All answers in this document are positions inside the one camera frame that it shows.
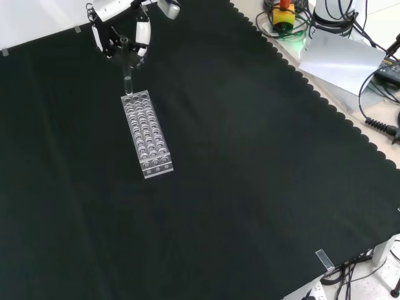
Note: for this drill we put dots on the black robot hand white plates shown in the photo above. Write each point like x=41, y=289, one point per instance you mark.
x=109, y=9

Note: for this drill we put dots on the clear glass test tube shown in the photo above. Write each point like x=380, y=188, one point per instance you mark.
x=127, y=78

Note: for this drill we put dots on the clear plastic test tube rack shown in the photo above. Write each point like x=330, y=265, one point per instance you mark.
x=150, y=137

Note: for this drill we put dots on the grey tape piece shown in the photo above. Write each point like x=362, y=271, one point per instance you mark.
x=77, y=29
x=5, y=52

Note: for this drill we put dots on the yellow stop button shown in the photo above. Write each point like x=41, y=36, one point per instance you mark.
x=283, y=17

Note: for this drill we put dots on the black bench cloth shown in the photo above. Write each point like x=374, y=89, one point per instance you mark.
x=218, y=156

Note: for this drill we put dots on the pale board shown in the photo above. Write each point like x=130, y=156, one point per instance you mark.
x=340, y=59

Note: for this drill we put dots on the black box yellow markings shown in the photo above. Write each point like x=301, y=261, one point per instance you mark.
x=389, y=70

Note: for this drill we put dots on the black tripod leg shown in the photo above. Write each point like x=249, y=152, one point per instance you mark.
x=393, y=47

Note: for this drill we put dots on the clear tape strip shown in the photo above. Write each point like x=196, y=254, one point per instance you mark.
x=325, y=261

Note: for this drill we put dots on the white power strip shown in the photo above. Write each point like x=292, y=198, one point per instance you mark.
x=315, y=290

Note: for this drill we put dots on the white table leg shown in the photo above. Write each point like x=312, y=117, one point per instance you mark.
x=382, y=253

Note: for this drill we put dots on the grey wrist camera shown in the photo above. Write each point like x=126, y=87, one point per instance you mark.
x=168, y=8

